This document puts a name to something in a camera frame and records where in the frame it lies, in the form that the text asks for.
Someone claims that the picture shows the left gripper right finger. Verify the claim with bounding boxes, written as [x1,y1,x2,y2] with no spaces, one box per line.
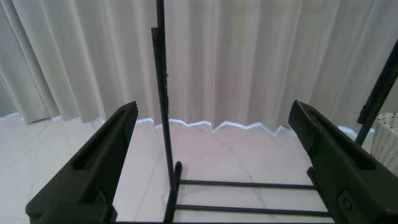
[288,100,398,224]

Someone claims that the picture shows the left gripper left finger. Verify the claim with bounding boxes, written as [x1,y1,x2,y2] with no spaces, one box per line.
[25,100,139,224]

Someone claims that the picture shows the white laundry basket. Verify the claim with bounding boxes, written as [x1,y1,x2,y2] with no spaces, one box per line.
[370,112,398,177]

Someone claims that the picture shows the black clothes rack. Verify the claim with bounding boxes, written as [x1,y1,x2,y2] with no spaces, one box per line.
[151,0,398,223]

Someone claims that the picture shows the white curtain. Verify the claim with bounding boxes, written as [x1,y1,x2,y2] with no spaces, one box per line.
[0,0,398,133]

